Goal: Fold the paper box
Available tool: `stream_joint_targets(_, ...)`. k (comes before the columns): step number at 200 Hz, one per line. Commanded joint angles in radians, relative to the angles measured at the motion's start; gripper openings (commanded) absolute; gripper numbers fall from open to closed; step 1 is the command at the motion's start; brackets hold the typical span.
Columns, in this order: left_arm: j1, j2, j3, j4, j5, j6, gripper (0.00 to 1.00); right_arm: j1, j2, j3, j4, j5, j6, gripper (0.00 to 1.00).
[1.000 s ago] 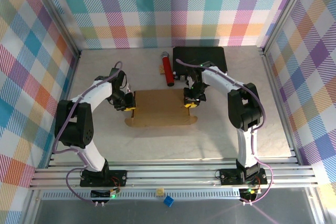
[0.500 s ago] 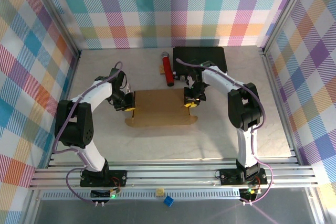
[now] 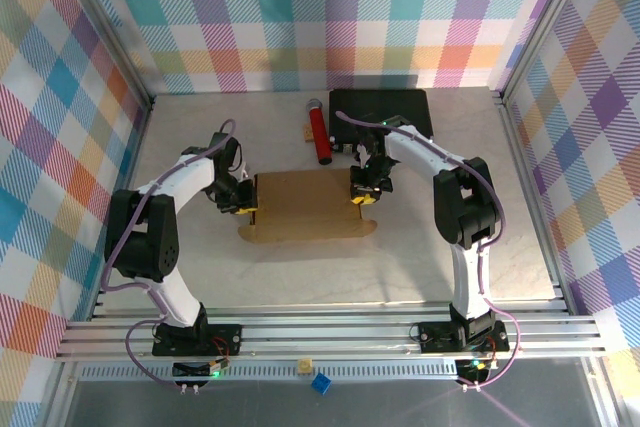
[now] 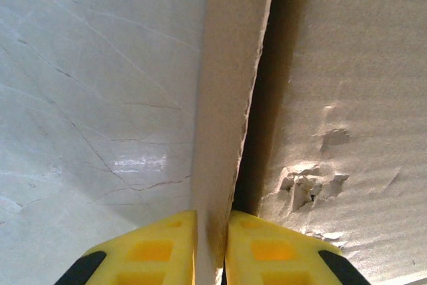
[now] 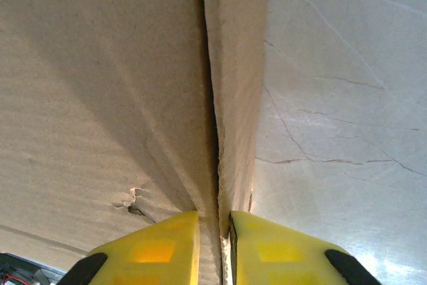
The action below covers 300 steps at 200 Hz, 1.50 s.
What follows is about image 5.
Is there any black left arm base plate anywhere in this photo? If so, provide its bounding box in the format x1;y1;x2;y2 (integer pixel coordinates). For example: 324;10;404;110
0;252;66;285

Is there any brown cardboard box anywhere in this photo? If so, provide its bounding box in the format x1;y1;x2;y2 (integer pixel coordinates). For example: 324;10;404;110
0;0;273;285

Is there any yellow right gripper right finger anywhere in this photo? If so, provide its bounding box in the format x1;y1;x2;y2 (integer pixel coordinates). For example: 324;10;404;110
229;210;383;285

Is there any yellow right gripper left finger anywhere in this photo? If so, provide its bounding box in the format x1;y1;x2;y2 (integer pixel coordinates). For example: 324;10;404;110
58;210;201;285

